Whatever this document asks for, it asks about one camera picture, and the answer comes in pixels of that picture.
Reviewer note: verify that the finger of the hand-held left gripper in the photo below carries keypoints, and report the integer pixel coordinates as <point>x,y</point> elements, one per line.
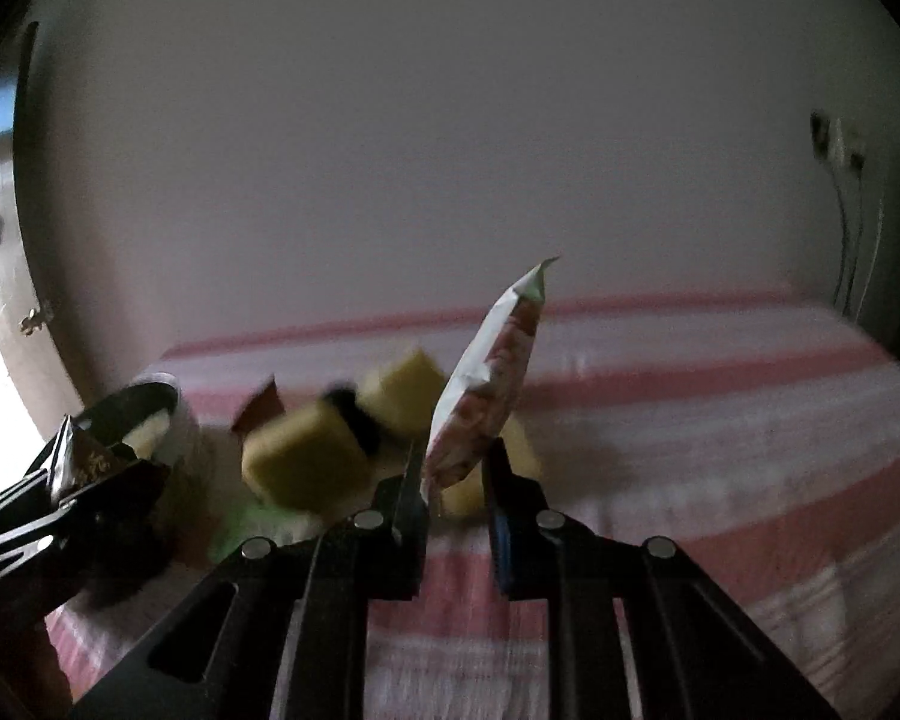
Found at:
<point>30,502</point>
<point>97,547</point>

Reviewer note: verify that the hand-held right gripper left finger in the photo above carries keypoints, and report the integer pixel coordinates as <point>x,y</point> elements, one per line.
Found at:
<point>409,532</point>

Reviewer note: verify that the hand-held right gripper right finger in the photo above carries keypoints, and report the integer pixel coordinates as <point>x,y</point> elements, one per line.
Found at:
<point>504,547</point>

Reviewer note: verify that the dark shiny packet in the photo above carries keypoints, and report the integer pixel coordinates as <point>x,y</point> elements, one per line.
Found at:
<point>82,465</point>

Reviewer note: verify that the yellow sponge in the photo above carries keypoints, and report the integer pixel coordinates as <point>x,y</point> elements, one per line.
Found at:
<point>405,390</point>
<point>304,457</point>
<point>150,431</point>
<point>521,450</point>

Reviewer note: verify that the round bowl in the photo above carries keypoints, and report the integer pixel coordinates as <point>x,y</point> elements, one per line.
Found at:
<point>187,427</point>

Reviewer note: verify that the white snack packet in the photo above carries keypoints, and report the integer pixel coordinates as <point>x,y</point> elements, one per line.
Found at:
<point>487,390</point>

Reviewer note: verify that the green object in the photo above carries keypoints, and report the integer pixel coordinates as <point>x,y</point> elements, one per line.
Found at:
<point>255,521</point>

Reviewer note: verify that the brown snack packet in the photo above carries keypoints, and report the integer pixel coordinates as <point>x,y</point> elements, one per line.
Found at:
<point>259,409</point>

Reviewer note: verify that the pink striped cloth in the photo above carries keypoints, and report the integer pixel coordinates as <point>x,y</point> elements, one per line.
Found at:
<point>720,427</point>

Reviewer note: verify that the pale door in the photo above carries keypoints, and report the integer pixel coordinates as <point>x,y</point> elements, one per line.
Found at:
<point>34,255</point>

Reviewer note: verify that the wall socket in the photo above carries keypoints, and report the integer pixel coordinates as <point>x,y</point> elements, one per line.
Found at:
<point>836,139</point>

